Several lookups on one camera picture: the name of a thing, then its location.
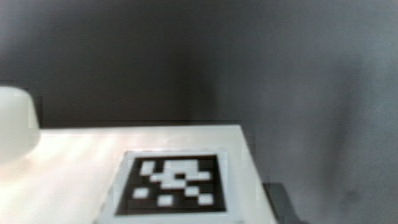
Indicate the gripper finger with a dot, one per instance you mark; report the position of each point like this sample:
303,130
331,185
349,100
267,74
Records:
282,204

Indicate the white front drawer tray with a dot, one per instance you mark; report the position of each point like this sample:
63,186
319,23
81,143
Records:
152,175

